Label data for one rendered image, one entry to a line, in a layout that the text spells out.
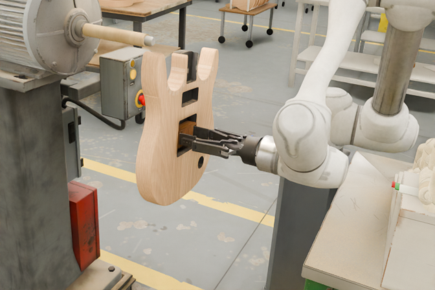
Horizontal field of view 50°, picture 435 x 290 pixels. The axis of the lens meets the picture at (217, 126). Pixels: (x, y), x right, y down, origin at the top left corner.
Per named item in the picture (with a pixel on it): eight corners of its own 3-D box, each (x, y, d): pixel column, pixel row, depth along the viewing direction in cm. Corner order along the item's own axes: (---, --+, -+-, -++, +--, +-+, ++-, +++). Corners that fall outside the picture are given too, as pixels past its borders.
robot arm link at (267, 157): (285, 168, 119) (263, 163, 121) (290, 134, 116) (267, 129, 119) (274, 180, 111) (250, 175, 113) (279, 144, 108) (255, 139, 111)
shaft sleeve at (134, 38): (90, 35, 121) (82, 36, 118) (90, 22, 120) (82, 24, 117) (149, 46, 114) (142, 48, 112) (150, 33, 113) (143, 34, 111)
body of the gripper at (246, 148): (252, 171, 113) (218, 162, 117) (264, 160, 121) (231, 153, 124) (256, 142, 111) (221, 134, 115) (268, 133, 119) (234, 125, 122)
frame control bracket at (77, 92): (68, 98, 143) (67, 86, 141) (107, 82, 158) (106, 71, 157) (78, 101, 141) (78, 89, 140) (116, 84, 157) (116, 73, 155)
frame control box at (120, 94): (57, 127, 156) (50, 52, 145) (98, 107, 174) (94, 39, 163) (117, 144, 147) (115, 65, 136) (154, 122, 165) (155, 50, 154)
